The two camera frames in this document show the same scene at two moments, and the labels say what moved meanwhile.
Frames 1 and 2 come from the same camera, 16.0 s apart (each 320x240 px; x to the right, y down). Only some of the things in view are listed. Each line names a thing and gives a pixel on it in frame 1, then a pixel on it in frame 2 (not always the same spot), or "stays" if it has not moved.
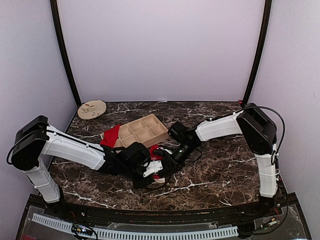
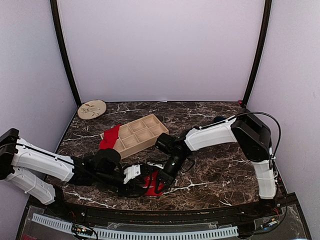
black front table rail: x=82 y=209 stays
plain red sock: x=110 y=137 stays
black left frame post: x=54 y=8 stays
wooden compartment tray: x=144 y=131 stays
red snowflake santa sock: x=154 y=158 → x=151 y=190
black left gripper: x=138 y=184 → x=132 y=189
